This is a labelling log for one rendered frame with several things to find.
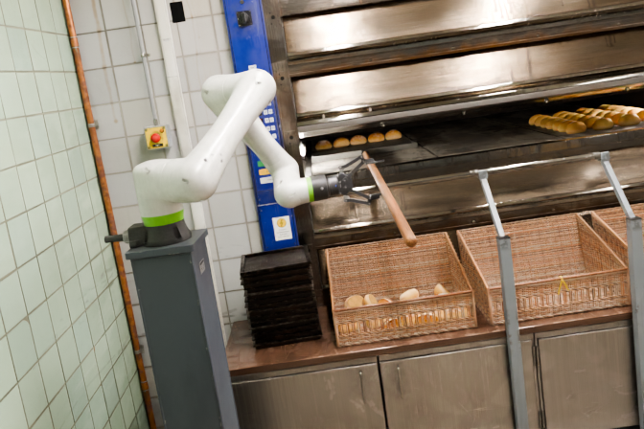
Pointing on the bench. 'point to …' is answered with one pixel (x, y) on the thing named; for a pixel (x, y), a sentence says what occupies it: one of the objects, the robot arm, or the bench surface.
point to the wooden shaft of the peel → (392, 206)
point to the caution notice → (282, 228)
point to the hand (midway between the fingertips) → (381, 177)
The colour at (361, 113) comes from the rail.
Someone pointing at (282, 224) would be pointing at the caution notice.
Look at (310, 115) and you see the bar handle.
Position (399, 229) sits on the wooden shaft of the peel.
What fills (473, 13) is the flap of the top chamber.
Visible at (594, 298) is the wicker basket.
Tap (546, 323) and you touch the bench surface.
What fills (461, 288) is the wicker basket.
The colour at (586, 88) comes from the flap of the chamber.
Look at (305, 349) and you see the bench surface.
